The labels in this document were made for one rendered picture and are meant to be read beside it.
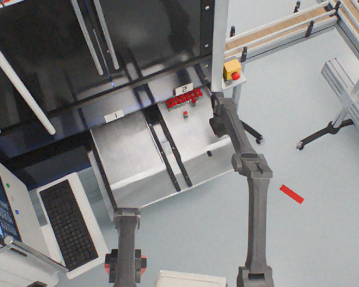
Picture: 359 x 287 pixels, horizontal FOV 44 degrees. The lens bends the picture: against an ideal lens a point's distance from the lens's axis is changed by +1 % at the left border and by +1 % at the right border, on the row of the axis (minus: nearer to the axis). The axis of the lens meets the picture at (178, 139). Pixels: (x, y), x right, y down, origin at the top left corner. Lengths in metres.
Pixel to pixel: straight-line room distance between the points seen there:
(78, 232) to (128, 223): 0.68
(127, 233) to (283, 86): 2.16
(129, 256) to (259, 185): 0.47
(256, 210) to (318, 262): 1.47
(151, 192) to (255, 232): 0.66
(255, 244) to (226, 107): 0.56
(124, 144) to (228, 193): 1.03
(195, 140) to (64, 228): 0.70
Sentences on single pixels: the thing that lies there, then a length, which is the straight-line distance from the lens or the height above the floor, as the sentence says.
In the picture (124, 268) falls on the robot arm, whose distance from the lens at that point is 1.24.
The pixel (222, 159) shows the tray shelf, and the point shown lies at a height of 0.88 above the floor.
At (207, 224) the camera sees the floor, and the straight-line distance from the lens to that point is 2.83.
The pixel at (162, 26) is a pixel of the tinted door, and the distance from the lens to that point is 1.64.
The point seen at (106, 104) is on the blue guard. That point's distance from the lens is 1.90.
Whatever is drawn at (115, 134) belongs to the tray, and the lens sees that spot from 2.11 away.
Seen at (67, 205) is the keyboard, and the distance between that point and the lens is 2.09.
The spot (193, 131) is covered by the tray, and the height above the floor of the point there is 0.88.
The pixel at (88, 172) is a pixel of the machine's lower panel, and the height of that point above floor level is 0.55.
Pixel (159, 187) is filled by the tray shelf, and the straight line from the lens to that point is 1.98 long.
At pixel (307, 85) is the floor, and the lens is 3.32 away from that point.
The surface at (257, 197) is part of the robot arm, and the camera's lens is 1.44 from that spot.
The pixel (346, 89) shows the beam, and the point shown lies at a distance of 2.69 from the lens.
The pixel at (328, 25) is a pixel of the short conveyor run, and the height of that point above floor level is 0.90.
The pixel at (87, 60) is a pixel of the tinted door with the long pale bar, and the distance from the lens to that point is 1.65.
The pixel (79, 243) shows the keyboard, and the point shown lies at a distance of 2.03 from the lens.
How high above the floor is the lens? 2.75
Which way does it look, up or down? 65 degrees down
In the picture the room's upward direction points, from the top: 6 degrees counter-clockwise
